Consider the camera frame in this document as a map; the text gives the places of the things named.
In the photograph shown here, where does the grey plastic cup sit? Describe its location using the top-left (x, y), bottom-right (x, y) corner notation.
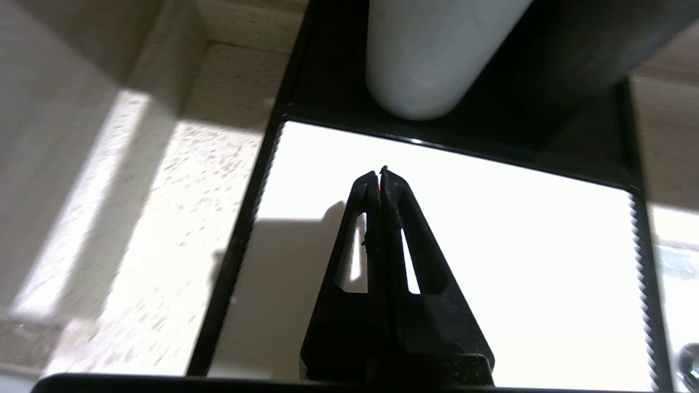
top-left (365, 0), bottom-right (533, 121)

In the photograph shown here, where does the black plastic cup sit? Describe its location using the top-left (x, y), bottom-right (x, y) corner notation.
top-left (481, 0), bottom-right (699, 151)

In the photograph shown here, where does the white ceramic sink basin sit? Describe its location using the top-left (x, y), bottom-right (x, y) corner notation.
top-left (650, 205), bottom-right (699, 393)

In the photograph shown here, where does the chrome sink drain plug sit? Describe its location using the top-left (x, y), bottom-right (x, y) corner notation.
top-left (677, 343), bottom-right (699, 385)

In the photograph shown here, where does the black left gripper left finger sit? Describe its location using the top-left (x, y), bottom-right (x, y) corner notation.
top-left (300, 171), bottom-right (391, 361)

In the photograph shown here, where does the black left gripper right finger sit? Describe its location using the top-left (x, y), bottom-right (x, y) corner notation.
top-left (380, 165), bottom-right (495, 361)

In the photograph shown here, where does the black drawer amenity box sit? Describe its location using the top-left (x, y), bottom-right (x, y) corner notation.
top-left (186, 0), bottom-right (675, 393)

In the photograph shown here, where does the white rectangular sheet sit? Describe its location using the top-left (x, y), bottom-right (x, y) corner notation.
top-left (208, 120), bottom-right (656, 393)

